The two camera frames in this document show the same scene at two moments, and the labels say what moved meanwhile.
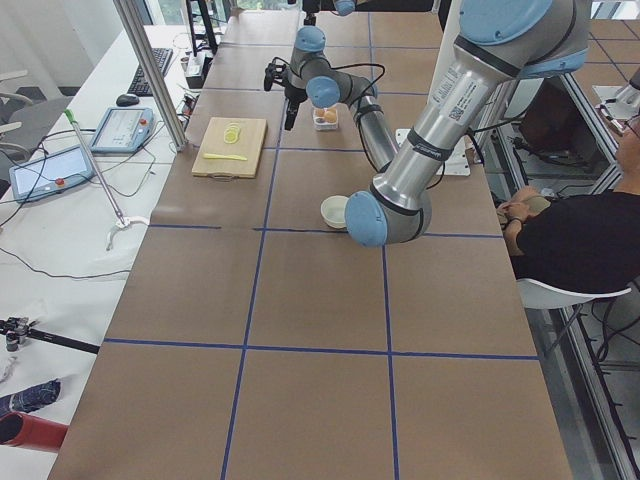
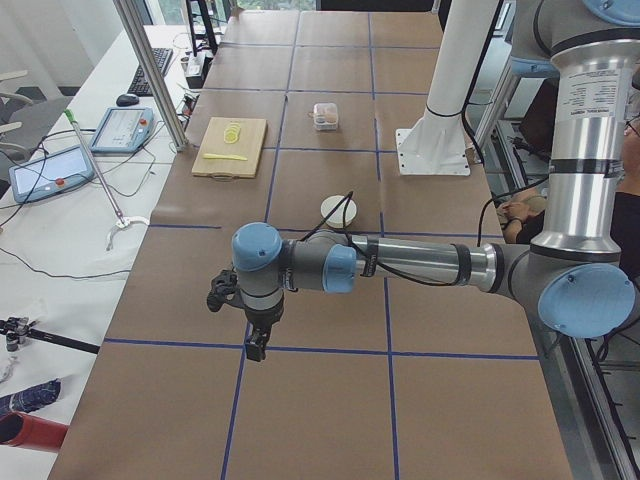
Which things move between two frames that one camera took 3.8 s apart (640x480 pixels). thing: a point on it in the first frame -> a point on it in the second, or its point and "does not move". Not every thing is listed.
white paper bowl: [333, 211] does not move
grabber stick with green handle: [120, 220] does not move
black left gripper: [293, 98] -> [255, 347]
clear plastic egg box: [325, 118] does not move
